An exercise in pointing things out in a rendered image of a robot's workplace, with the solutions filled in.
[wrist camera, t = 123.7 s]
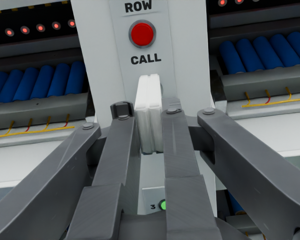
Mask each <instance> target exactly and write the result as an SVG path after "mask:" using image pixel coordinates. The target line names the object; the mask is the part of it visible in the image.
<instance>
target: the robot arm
mask: <svg viewBox="0 0 300 240"><path fill-rule="evenodd" d="M110 110H111V114H112V123H111V125H110V126H108V127H105V128H102V129H101V128H100V124H99V123H96V122H91V123H90V122H88V123H84V124H83V125H81V126H79V127H78V128H77V129H76V130H74V132H73V133H72V134H70V136H68V137H67V138H66V139H65V140H64V141H63V142H62V143H61V144H60V145H59V146H58V147H57V148H56V149H55V150H54V151H53V152H51V153H50V154H49V155H48V156H47V157H46V158H45V159H44V160H43V161H42V162H41V163H40V164H39V165H38V166H37V167H35V168H34V169H33V170H32V171H31V172H30V173H29V174H28V175H27V176H26V177H25V178H24V179H23V180H22V181H21V182H20V183H18V184H17V185H16V186H15V187H14V188H13V189H12V190H11V191H10V192H9V193H8V194H7V195H6V196H5V197H4V198H2V199H1V200H0V240H59V239H60V238H61V236H62V235H63V233H64V232H65V230H66V229H67V227H68V226H69V224H70V227H69V229H68V232H67V235H66V238H65V239H64V240H252V239H250V238H249V237H247V236H246V235H244V234H243V233H241V232H240V231H239V230H237V229H236V228H234V227H233V226H231V225H230V224H228V223H227V222H225V221H223V220H221V219H219V218H217V217H215V216H214V214H213V210H212V207H211V203H210V199H209V195H208V191H207V188H206V184H205V180H204V177H203V174H200V170H199V167H198V163H197V159H196V155H195V152H194V151H195V150H198V151H200V156H201V157H202V159H203V160H204V161H205V162H206V163H207V165H208V166H209V167H210V169H211V170H212V171H213V172H214V173H215V175H216V176H217V177H218V178H219V180H220V181H221V182H222V184H223V185H224V186H225V187H226V188H227V190H228V191H229V192H230V193H231V195H232V196H233V197H234V198H235V200H236V201H237V202H238V203H239V204H240V206H241V207H242V208H243V209H244V210H245V212H246V213H247V214H248V216H249V217H250V218H251V219H252V221H253V222H254V223H255V224H256V225H257V227H258V228H259V229H260V231H261V232H262V233H263V234H264V235H265V237H266V238H267V239H268V240H300V169H299V168H298V167H296V166H295V165H294V164H292V163H291V162H290V161H288V160H287V159H286V158H284V157H283V156H281V155H280V154H279V153H277V152H276V151H275V150H274V149H272V148H271V147H269V146H268V145H267V144H265V143H264V142H263V141H261V140H260V139H258V138H257V137H256V136H254V135H253V134H252V133H250V132H249V131H248V130H246V129H245V128H244V127H242V126H241V125H240V124H238V123H237V122H236V121H234V120H233V119H232V118H230V117H229V116H227V115H226V114H225V113H223V112H222V111H221V110H219V109H215V108H206V109H201V110H199V111H198V112H197V117H196V116H188V115H185V113H184V110H183V109H182V107H181V103H180V99H179V98H177V97H170V98H162V96H161V88H160V77H159V75H158V74H151V75H150V76H148V75H143V76H140V78H139V84H138V90H137V96H136V101H135V102H131V101H119V102H116V103H113V104H111V106H110ZM153 152H155V153H156V154H160V153H164V169H165V178H164V186H165V203H166V209H165V210H161V211H157V212H154V213H151V214H147V215H139V214H137V213H138V199H139V185H140V164H141V153H142V154H143V155H151V154H152V153H153Z"/></svg>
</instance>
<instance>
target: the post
mask: <svg viewBox="0 0 300 240"><path fill-rule="evenodd" d="M70 1H71V5H72V10H73V14H74V19H75V23H76V27H77V32H78V36H79V40H80V46H81V50H82V54H83V58H84V63H85V67H86V72H87V76H88V80H89V85H90V90H91V94H92V99H93V103H94V108H95V112H96V116H97V121H98V123H99V124H100V128H101V129H102V128H105V127H108V126H110V125H111V123H112V114H111V110H110V106H111V104H113V103H116V102H119V101H126V96H125V90H124V85H123V79H122V73H121V68H120V61H119V56H118V50H117V44H116V39H115V33H114V28H113V22H112V17H111V11H110V4H109V0H70ZM167 6H168V16H169V25H170V38H171V47H172V56H173V66H174V75H175V85H176V94H177V98H179V99H180V103H181V107H182V109H183V110H184V113H185V115H188V116H196V117H197V112H198V111H199V110H201V109H206V108H211V95H210V69H209V52H208V34H207V15H206V0H167ZM194 152H195V155H196V159H197V163H198V167H199V170H200V174H203V177H204V180H205V184H206V188H207V191H208V195H209V199H210V203H211V207H212V210H213V214H214V216H215V217H217V203H216V185H215V173H214V172H213V171H212V170H211V169H210V167H209V166H208V165H207V163H206V162H205V161H204V160H203V159H202V157H201V156H200V151H198V150H195V151H194ZM164 178H165V169H164V153H160V154H156V153H155V152H153V153H152V154H151V155H143V154H142V153H141V164H140V185H139V199H138V213H137V214H139V215H146V209H145V204H144V198H143V193H142V189H143V188H152V187H161V186H164Z"/></svg>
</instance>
